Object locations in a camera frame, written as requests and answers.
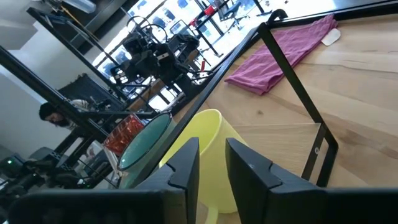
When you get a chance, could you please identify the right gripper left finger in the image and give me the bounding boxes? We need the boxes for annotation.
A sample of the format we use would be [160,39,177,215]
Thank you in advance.
[135,137,201,224]

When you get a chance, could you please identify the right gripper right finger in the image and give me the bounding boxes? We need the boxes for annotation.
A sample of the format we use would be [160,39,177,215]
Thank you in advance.
[224,138,326,224]

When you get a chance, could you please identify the pale yellow ceramic mug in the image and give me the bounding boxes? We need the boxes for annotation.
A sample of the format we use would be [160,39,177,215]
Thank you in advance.
[159,108,249,224]

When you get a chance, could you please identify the teal cup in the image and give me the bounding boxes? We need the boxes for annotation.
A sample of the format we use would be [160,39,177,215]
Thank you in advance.
[117,111,178,190]

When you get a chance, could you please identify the orange faceted shiny cup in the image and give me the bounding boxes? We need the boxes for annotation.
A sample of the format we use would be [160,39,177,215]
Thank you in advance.
[103,113,146,157]

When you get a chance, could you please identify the pink folded cloth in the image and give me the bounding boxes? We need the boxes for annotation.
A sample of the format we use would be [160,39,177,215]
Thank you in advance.
[224,13,339,96]

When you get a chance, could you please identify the person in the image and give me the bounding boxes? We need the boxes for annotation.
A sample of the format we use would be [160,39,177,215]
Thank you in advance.
[38,98,91,131]

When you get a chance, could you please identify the black device with green light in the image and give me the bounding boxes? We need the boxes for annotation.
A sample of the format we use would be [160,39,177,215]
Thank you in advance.
[0,146,94,215]

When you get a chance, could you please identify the small white oval tag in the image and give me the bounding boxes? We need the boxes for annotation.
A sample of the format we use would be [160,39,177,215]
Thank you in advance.
[320,28,341,47]

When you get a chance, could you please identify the wooden shelf with black frame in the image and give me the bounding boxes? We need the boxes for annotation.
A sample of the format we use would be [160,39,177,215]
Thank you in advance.
[133,8,340,189]

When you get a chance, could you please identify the black rig frame beam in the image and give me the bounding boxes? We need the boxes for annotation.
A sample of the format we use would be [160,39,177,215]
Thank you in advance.
[0,45,110,142]

